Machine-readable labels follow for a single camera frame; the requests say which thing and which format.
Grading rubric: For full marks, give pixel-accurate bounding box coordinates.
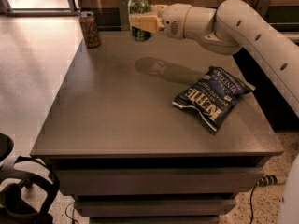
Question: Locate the black cable right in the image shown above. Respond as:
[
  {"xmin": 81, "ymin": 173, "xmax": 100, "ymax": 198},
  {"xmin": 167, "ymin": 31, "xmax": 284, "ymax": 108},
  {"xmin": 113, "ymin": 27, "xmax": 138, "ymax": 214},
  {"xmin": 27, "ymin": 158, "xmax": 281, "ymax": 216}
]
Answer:
[{"xmin": 249, "ymin": 184, "xmax": 258, "ymax": 224}]

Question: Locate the left metal rail bracket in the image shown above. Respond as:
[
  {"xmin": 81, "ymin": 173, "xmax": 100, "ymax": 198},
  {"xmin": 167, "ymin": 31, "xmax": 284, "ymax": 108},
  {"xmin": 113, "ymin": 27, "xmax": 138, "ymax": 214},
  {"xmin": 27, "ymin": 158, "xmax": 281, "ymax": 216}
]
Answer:
[{"xmin": 118, "ymin": 0, "xmax": 130, "ymax": 31}]

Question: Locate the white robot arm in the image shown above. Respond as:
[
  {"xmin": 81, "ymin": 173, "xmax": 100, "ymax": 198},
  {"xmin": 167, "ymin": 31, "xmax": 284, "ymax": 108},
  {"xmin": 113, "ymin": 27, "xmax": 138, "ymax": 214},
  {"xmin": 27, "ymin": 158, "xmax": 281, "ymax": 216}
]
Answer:
[{"xmin": 129, "ymin": 0, "xmax": 299, "ymax": 116}]

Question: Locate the blue kettle chips bag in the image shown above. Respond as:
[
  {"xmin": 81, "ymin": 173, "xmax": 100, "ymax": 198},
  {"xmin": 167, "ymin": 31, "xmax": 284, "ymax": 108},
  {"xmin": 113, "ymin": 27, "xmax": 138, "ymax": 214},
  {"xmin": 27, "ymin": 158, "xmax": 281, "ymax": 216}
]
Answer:
[{"xmin": 172, "ymin": 66, "xmax": 255, "ymax": 133}]

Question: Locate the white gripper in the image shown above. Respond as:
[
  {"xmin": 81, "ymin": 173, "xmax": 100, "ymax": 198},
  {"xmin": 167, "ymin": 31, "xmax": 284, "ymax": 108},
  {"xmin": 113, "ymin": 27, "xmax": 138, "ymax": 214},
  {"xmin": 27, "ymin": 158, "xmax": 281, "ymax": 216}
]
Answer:
[{"xmin": 129, "ymin": 4, "xmax": 216, "ymax": 40}]

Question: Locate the window frame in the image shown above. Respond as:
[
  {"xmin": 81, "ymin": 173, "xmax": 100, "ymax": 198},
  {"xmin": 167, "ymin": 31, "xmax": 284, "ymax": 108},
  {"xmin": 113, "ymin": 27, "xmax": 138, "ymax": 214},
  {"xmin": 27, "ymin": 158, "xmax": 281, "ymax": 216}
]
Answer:
[{"xmin": 1, "ymin": 0, "xmax": 79, "ymax": 16}]

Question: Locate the black and white power strip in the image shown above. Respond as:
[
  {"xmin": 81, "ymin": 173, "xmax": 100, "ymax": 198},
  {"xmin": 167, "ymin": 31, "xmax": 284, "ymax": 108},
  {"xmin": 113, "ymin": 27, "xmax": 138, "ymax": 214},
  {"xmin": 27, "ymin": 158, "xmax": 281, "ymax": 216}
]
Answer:
[{"xmin": 257, "ymin": 175, "xmax": 287, "ymax": 187}]

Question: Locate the right metal rail bracket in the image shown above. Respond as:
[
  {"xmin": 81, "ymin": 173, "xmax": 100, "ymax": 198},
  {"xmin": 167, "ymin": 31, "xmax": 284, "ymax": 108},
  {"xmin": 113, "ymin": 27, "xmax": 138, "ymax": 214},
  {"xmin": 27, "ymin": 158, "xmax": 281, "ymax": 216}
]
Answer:
[{"xmin": 254, "ymin": 0, "xmax": 272, "ymax": 18}]

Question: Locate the black office chair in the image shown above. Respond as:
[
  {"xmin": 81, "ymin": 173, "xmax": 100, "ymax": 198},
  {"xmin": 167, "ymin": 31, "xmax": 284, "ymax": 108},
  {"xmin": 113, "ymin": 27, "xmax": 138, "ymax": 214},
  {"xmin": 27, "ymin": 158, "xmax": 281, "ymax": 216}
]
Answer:
[{"xmin": 0, "ymin": 133, "xmax": 60, "ymax": 224}]

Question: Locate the grey drawer cabinet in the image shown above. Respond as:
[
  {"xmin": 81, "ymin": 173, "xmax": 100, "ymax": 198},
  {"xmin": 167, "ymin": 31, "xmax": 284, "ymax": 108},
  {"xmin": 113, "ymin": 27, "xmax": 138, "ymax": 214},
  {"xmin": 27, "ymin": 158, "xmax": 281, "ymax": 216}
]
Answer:
[{"xmin": 32, "ymin": 32, "xmax": 282, "ymax": 224}]

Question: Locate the horizontal metal rail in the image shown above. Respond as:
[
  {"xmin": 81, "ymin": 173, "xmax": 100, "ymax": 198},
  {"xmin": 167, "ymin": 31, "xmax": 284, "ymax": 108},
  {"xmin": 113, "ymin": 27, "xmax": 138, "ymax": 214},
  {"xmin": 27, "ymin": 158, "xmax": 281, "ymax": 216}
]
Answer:
[{"xmin": 97, "ymin": 22, "xmax": 299, "ymax": 32}]

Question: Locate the orange soda can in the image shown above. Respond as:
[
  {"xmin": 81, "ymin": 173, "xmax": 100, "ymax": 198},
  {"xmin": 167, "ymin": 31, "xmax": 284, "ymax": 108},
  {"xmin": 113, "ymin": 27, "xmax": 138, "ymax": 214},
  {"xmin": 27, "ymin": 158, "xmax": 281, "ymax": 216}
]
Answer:
[{"xmin": 78, "ymin": 11, "xmax": 101, "ymax": 48}]

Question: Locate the metal rail bracket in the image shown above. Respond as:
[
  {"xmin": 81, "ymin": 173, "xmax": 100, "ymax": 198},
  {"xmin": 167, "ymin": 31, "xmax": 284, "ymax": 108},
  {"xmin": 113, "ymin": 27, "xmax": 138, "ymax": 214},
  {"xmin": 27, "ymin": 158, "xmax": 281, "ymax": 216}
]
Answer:
[
  {"xmin": 118, "ymin": 0, "xmax": 130, "ymax": 31},
  {"xmin": 254, "ymin": 0, "xmax": 272, "ymax": 18}
]

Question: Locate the green soda can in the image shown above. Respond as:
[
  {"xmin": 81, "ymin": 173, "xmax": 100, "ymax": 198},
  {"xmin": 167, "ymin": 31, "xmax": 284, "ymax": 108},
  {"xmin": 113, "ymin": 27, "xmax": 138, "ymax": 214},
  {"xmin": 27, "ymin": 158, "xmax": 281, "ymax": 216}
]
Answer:
[{"xmin": 128, "ymin": 0, "xmax": 151, "ymax": 42}]

